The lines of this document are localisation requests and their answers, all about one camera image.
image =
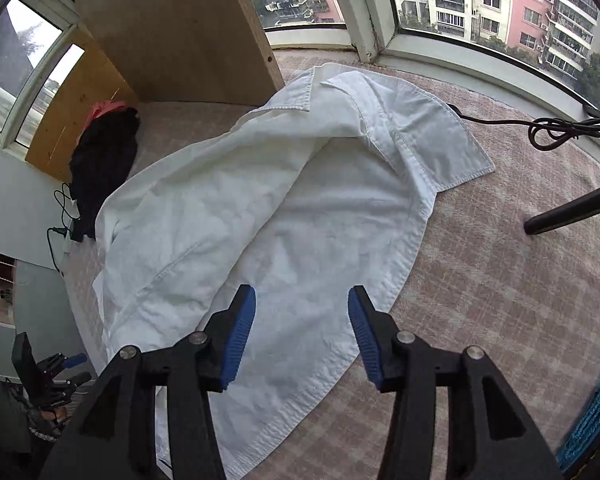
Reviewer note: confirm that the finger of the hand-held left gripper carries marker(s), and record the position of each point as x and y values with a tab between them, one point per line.
75	380
72	360

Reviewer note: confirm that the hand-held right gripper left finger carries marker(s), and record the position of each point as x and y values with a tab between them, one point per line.
240	330

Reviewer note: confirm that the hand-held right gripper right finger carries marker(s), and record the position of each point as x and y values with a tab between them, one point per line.
365	340

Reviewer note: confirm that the white shirt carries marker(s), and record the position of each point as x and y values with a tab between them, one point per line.
240	210

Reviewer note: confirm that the person's left forearm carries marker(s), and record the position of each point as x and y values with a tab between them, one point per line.
15	440

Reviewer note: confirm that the black clothes pile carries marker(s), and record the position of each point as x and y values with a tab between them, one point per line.
102	165

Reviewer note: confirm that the plaid pink mat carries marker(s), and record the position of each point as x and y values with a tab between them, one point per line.
480	310

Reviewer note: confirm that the white power strip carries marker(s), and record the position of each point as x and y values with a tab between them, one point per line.
71	235

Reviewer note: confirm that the black tripod leg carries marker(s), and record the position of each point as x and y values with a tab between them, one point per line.
570	210

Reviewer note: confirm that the blue cloth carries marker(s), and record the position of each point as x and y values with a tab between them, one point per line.
595	420

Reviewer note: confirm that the pine wood cabinet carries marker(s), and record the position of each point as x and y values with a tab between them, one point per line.
65	115

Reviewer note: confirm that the pink cloth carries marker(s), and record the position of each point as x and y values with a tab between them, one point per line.
102	110

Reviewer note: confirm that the plywood board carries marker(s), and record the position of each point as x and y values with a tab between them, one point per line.
180	30

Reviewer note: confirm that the apartment buildings outside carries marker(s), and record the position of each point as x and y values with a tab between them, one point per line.
505	0

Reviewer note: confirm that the white window frame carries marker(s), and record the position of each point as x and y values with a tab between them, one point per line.
370	10

